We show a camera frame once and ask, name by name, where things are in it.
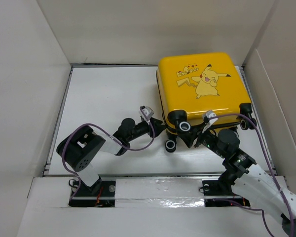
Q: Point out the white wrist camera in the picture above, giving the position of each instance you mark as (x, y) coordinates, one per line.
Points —
(209, 118)
(146, 113)

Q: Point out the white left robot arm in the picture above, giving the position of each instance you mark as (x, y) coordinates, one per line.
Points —
(80, 147)

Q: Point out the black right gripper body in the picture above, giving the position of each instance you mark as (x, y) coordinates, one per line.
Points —
(207, 138)

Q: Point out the yellow hard-shell suitcase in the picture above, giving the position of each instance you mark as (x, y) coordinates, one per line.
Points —
(191, 85)

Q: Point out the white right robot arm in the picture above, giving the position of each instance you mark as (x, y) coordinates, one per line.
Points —
(246, 178)

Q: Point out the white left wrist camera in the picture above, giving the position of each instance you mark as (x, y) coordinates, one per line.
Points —
(146, 113)

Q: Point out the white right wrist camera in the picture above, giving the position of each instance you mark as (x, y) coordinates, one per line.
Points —
(209, 118)

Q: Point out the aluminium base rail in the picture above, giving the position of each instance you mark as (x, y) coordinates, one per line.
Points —
(136, 187)

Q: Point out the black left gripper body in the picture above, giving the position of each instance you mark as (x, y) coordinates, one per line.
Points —
(145, 128)

